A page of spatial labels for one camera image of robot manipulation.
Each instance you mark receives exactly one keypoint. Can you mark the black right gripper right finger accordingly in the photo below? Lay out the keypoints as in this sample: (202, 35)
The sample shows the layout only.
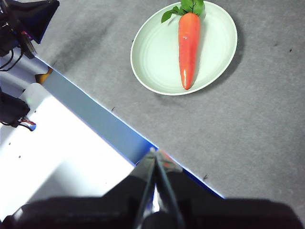
(226, 212)

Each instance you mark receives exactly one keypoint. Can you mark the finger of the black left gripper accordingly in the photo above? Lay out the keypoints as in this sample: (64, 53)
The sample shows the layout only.
(38, 19)

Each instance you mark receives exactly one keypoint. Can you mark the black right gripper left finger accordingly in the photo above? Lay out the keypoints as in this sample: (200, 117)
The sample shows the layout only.
(83, 212)

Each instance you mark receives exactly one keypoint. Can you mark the pale green plate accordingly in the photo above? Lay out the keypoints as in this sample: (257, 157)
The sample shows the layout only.
(155, 59)

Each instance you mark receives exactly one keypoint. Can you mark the orange carrot with green leaves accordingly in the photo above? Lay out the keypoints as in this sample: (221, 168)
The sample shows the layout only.
(188, 47)

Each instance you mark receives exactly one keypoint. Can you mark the white round plastic cap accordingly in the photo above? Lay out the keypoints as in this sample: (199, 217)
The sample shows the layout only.
(35, 94)

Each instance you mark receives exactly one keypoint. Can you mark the small orange bracket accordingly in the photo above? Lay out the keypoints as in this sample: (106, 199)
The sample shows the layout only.
(44, 76)

